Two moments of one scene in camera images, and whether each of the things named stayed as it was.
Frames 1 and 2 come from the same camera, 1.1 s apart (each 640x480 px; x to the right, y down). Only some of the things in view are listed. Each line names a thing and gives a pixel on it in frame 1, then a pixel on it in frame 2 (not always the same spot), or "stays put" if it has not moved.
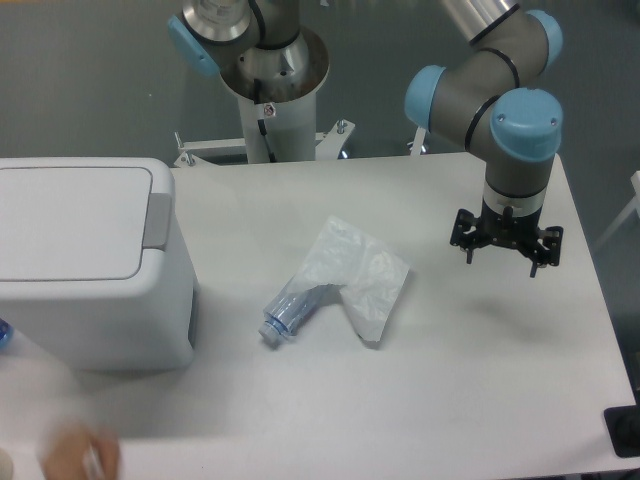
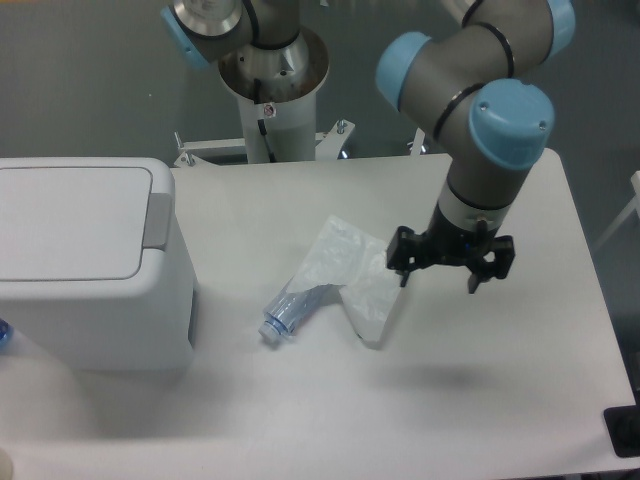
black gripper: [507, 228] -> [448, 242]
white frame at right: [634, 205] stays put
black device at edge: [623, 426] stays put
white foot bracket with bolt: [417, 143] stays put
